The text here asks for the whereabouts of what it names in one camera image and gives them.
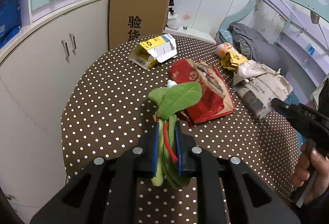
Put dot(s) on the newspaper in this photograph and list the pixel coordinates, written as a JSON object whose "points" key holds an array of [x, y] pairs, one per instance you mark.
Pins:
{"points": [[257, 85]]}

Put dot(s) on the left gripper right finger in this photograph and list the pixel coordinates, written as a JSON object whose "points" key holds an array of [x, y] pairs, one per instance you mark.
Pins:
{"points": [[178, 147]]}

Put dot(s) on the grey folded blanket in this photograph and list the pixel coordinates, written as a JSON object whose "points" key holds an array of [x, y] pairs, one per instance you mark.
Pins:
{"points": [[255, 47]]}

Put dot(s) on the brown cardboard box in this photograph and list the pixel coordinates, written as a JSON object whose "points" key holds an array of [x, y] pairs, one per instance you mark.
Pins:
{"points": [[130, 20]]}

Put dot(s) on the beige hanging cloth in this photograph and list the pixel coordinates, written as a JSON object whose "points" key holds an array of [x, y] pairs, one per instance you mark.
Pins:
{"points": [[320, 95]]}

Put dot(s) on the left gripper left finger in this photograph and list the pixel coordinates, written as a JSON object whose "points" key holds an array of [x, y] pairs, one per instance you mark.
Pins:
{"points": [[155, 150]]}

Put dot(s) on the green leafy vegetable toy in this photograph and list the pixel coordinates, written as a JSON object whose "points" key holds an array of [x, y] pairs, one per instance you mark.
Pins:
{"points": [[169, 101]]}

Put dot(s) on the yellow white medicine box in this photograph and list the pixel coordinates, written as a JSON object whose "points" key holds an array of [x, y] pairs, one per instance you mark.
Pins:
{"points": [[154, 51]]}

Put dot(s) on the brown polka dot tablecloth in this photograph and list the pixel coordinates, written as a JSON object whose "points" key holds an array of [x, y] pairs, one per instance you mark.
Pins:
{"points": [[109, 111]]}

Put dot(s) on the orange white plastic bag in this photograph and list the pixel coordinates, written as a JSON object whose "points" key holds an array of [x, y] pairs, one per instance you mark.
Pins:
{"points": [[223, 49]]}

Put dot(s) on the white curved cabinet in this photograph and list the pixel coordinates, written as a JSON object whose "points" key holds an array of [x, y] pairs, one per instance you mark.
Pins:
{"points": [[39, 72]]}

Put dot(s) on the red paper bag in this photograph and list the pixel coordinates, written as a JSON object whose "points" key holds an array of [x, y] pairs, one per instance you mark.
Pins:
{"points": [[215, 100]]}

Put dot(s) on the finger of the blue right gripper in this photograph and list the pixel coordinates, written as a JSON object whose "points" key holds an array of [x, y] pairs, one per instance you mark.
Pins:
{"points": [[279, 106]]}

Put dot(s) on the yellow crumpled bag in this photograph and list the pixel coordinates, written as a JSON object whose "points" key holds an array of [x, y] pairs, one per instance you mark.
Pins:
{"points": [[231, 61]]}

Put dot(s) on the blue storage bag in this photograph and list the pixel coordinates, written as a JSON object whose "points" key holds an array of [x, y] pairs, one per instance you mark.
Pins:
{"points": [[10, 20]]}

